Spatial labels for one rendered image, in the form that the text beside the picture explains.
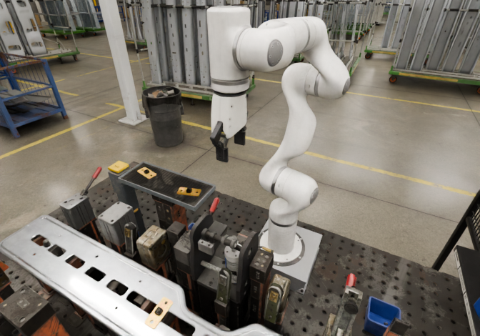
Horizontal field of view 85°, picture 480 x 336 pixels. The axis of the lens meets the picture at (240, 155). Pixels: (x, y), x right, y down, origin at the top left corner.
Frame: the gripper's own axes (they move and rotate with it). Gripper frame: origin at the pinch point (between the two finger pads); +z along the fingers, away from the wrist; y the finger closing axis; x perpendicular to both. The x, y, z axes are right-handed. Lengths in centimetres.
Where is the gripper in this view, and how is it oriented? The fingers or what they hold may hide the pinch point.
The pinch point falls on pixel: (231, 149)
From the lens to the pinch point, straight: 67.2
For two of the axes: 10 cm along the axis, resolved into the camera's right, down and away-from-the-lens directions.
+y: -4.5, 4.7, -7.6
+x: 8.9, 2.4, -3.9
